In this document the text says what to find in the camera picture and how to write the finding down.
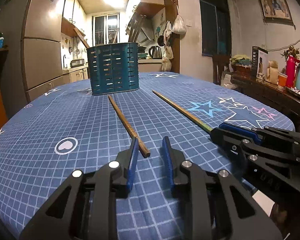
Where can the blue star-patterned tablecloth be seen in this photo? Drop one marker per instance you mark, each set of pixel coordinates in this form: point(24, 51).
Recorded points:
point(68, 128)

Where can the framed elephant picture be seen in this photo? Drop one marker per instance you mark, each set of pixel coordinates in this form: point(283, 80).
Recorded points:
point(276, 11)

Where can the dark window with frame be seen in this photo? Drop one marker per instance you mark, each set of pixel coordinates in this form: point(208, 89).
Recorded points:
point(216, 27)

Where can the blue perforated utensil holder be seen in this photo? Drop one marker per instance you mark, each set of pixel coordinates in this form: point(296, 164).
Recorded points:
point(113, 68)

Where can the silver refrigerator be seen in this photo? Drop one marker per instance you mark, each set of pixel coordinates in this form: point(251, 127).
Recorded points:
point(32, 31)

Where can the black product box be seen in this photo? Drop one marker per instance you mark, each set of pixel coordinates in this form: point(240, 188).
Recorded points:
point(259, 62)

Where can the range hood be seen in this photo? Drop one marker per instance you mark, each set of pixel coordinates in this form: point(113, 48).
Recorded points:
point(140, 29)

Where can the wooden chair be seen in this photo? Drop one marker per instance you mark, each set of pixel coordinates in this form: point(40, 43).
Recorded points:
point(220, 64)

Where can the red thermos bottle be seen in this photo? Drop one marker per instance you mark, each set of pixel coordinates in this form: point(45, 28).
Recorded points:
point(291, 65)

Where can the wooden chopstick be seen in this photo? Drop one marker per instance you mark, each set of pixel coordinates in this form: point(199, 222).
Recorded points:
point(191, 117)
point(78, 33)
point(142, 147)

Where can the stainless electric kettle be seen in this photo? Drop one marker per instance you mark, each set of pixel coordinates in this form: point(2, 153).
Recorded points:
point(155, 52)

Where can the dark wooden side table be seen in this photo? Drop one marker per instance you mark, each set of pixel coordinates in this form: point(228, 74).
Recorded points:
point(270, 95)

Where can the kitchen window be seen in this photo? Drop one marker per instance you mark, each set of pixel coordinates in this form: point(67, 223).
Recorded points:
point(105, 29)

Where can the white plastic bag hanging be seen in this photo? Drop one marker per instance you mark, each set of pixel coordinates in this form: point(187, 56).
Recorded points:
point(179, 26)

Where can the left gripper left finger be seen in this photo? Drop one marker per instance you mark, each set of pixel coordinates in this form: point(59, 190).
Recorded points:
point(113, 180)

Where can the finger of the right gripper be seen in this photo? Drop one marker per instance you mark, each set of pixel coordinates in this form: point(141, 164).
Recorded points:
point(241, 131)
point(238, 145)

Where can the person's right hand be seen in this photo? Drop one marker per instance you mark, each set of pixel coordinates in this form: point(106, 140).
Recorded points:
point(284, 221)

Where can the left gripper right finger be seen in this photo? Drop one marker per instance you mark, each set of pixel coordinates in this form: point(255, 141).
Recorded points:
point(188, 183)

